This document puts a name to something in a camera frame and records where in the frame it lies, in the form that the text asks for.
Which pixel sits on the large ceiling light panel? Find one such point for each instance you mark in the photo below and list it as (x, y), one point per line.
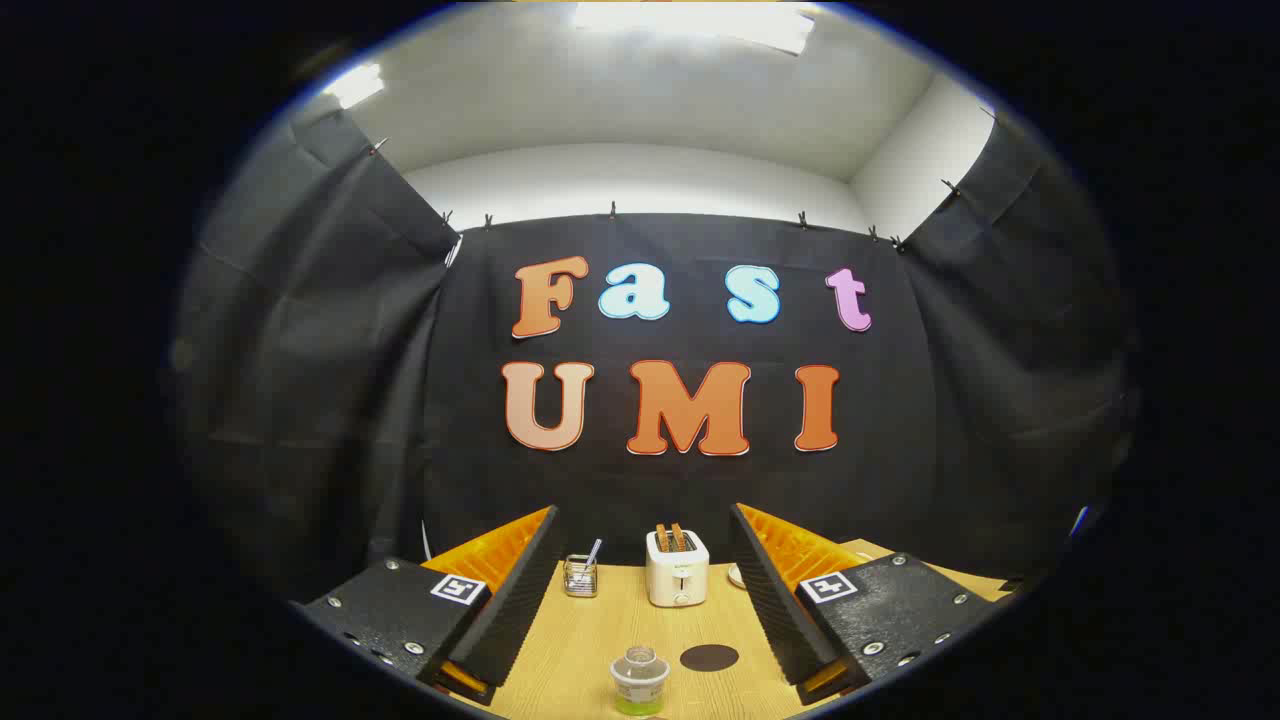
(690, 22)

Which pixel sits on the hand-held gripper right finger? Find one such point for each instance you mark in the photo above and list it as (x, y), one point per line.
(775, 610)

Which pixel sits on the straw in mesh holder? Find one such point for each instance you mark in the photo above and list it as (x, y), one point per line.
(593, 552)

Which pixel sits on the metal mesh holder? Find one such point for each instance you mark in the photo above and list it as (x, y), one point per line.
(579, 578)

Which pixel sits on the clear juice bottle white label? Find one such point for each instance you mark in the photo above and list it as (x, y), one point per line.
(640, 685)

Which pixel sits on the black backdrop cloth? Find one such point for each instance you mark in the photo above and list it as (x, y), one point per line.
(320, 400)

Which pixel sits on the white toaster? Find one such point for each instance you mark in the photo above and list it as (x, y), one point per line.
(677, 575)

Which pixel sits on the wooden table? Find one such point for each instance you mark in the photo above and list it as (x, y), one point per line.
(600, 640)

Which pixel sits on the small ceiling light panel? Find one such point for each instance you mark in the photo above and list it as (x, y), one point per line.
(355, 85)

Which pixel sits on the small white plate brown food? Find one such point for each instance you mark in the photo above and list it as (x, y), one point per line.
(735, 575)

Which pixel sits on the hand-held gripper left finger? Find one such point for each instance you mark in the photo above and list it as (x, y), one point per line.
(515, 610)

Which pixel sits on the toast slice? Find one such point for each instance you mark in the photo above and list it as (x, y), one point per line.
(679, 538)
(662, 538)

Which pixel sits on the dark brown round coaster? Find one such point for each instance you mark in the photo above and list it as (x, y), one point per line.
(709, 657)

